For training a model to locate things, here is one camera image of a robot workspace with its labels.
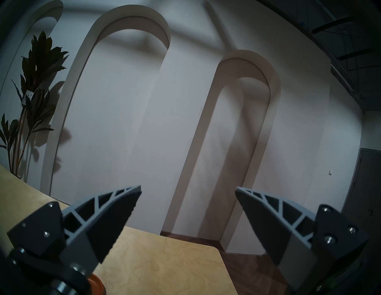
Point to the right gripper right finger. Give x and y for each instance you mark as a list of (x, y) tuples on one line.
[(276, 232)]

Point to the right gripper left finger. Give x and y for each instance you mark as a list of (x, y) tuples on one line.
[(104, 220)]

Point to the orange wood-grain tray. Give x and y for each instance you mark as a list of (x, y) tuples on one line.
[(98, 287)]

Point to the light wooden table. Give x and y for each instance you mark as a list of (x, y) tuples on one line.
[(163, 267)]

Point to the grey door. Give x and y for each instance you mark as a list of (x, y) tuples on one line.
[(367, 184)]

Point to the white plant tag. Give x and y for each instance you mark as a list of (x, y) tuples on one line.
[(28, 96)]

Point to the tall dark green plant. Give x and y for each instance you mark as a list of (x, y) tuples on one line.
[(38, 65)]

